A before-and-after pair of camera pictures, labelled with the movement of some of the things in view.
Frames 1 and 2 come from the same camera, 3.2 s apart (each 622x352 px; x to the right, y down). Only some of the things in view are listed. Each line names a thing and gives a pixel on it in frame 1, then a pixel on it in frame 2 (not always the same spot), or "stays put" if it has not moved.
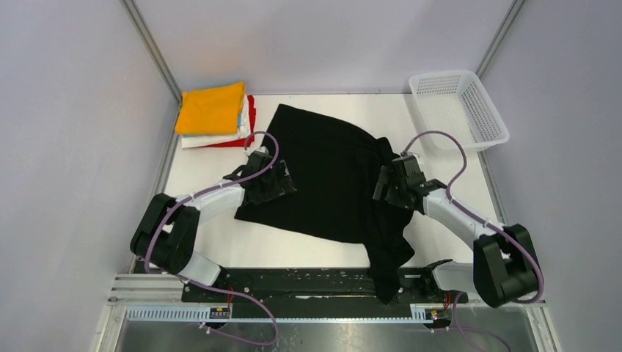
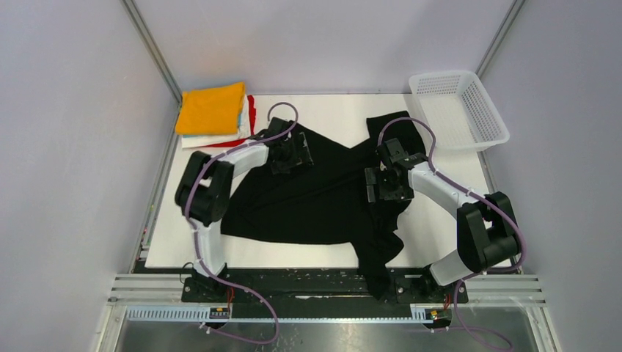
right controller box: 434,314 stays put
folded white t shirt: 243,132 stays put
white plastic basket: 457,102 stays put
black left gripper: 281,185 -> 280,167
